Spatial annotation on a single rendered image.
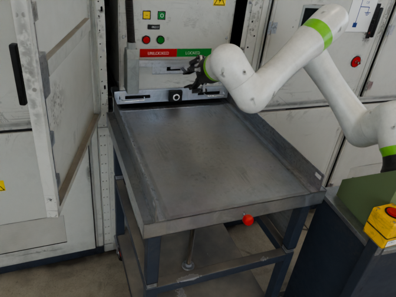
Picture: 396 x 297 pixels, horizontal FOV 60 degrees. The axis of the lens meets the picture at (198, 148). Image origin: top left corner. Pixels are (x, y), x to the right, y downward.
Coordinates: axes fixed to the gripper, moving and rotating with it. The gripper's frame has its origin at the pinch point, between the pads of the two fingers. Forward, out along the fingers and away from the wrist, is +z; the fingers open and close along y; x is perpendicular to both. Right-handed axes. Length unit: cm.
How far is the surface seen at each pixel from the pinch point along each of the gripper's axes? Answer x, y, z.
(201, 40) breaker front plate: 10.7, -17.4, 9.2
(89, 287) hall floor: -45, 93, 45
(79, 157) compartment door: -45, 26, -7
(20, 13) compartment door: -54, -6, -56
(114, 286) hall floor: -34, 95, 42
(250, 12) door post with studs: 29.8, -26.6, -0.9
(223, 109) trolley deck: 21.2, 12.3, 15.7
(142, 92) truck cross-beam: -14.9, 2.4, 19.3
